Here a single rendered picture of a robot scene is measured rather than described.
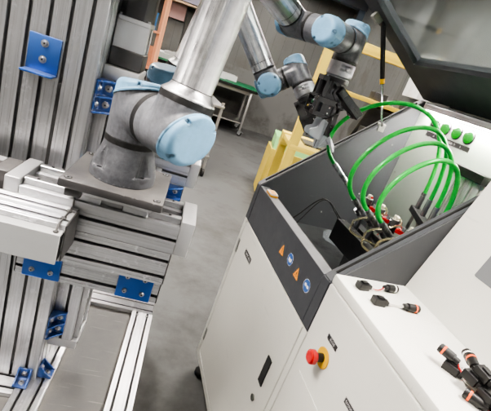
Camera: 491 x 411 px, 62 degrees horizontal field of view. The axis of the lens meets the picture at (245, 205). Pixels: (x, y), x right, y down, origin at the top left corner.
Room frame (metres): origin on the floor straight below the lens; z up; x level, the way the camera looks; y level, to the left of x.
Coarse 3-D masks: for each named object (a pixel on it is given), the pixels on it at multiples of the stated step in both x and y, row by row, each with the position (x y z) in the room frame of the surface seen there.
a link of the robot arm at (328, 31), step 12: (312, 24) 1.16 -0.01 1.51; (324, 24) 1.13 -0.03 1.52; (336, 24) 1.12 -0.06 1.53; (348, 24) 1.19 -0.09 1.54; (312, 36) 1.15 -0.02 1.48; (324, 36) 1.13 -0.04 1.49; (336, 36) 1.13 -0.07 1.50; (348, 36) 1.17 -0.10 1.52; (336, 48) 1.17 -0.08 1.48; (348, 48) 1.19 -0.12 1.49
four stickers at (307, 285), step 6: (282, 246) 1.21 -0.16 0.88; (282, 252) 1.20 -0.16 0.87; (288, 258) 1.15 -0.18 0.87; (288, 264) 1.14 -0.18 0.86; (294, 270) 1.09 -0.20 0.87; (300, 270) 1.07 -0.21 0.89; (294, 276) 1.08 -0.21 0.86; (306, 276) 1.03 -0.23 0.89; (306, 282) 1.02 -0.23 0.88; (306, 288) 1.01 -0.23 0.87; (306, 294) 1.00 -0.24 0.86
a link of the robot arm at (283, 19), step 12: (264, 0) 1.11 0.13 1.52; (276, 0) 1.12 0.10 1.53; (288, 0) 1.14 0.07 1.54; (276, 12) 1.15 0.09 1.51; (288, 12) 1.16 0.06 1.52; (300, 12) 1.19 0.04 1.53; (312, 12) 1.22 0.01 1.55; (276, 24) 1.25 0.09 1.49; (288, 24) 1.19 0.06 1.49; (300, 24) 1.20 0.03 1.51; (288, 36) 1.26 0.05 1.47; (300, 36) 1.21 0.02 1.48
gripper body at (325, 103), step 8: (320, 80) 1.24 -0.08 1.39; (328, 80) 1.23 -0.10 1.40; (336, 80) 1.22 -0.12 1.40; (320, 88) 1.24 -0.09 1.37; (328, 88) 1.23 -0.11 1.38; (336, 88) 1.25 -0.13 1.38; (312, 96) 1.27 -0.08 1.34; (320, 96) 1.21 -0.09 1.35; (328, 96) 1.24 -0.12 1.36; (336, 96) 1.25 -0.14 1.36; (312, 104) 1.23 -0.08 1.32; (320, 104) 1.22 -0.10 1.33; (328, 104) 1.22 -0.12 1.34; (336, 104) 1.24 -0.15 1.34; (312, 112) 1.21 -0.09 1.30; (320, 112) 1.22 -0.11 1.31; (328, 112) 1.23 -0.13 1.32
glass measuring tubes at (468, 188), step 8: (464, 168) 1.38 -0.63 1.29; (464, 176) 1.36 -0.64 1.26; (472, 176) 1.33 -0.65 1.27; (480, 176) 1.31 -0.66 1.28; (464, 184) 1.38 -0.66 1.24; (472, 184) 1.35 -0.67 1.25; (480, 184) 1.30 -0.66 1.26; (448, 192) 1.41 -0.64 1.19; (464, 192) 1.34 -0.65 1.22; (472, 192) 1.31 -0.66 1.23; (480, 192) 1.31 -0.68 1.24; (448, 200) 1.38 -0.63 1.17; (456, 200) 1.35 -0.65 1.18; (464, 200) 1.35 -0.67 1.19; (440, 208) 1.42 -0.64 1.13
